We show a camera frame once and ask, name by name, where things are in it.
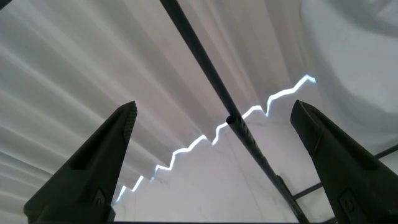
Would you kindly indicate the black clothes rack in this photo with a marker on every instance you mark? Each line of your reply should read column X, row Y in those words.
column 199, row 53

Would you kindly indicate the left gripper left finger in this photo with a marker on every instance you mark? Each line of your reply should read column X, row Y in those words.
column 87, row 174

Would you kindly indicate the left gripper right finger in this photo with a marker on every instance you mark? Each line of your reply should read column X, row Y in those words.
column 348, row 174

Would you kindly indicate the white curtain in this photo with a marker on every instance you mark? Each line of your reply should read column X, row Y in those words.
column 93, row 62

